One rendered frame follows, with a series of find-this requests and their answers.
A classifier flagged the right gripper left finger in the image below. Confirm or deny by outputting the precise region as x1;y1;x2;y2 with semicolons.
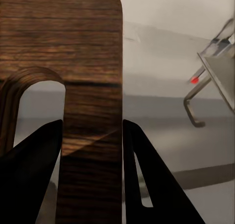
0;119;63;224

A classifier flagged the cutting board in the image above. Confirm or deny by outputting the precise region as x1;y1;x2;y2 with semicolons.
0;0;123;224

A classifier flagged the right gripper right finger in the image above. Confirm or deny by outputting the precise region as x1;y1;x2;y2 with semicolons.
122;119;206;224

